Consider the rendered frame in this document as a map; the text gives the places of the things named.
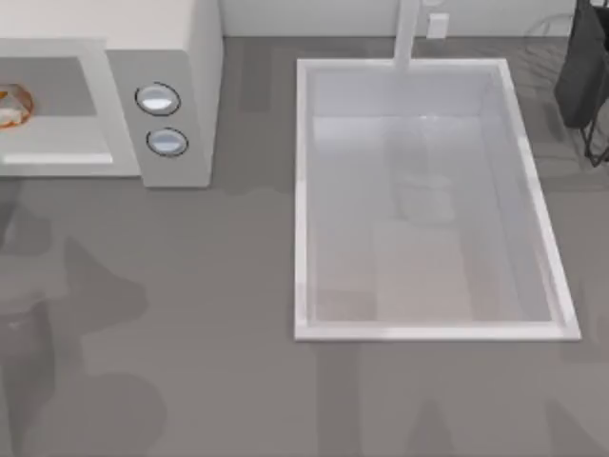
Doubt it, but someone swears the white sink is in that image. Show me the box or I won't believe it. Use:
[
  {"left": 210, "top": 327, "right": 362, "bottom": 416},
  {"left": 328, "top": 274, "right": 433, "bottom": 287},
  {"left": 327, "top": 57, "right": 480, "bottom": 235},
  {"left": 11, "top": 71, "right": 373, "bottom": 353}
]
[{"left": 293, "top": 57, "right": 582, "bottom": 343}]

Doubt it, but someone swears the round microwave knob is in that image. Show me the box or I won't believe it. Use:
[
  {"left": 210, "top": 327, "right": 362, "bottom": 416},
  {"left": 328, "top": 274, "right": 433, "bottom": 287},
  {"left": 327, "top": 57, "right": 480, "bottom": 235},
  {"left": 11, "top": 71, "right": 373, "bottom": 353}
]
[
  {"left": 145, "top": 127, "right": 190, "bottom": 157},
  {"left": 134, "top": 82, "right": 182, "bottom": 117}
]

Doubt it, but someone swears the pale microwave oven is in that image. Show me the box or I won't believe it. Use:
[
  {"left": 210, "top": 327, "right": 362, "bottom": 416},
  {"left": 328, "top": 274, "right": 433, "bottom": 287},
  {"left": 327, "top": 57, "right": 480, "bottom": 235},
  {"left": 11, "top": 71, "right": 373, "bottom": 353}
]
[{"left": 0, "top": 0, "right": 225, "bottom": 189}]

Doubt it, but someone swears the tall white tap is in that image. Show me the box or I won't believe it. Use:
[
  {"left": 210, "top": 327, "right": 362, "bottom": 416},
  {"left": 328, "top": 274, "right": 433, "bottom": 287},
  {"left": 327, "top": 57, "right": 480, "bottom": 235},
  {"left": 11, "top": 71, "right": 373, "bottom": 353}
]
[{"left": 392, "top": 0, "right": 421, "bottom": 72}]

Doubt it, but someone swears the orange and white bread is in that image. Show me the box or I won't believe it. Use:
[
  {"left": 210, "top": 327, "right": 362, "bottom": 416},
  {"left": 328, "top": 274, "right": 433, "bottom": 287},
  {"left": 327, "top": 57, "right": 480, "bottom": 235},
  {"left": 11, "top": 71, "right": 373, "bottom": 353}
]
[{"left": 0, "top": 83, "right": 35, "bottom": 130}]

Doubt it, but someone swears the white wall socket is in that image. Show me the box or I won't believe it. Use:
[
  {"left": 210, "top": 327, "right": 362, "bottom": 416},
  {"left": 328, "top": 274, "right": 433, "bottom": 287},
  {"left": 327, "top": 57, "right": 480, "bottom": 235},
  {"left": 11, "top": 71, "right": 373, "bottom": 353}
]
[{"left": 426, "top": 12, "right": 450, "bottom": 40}]

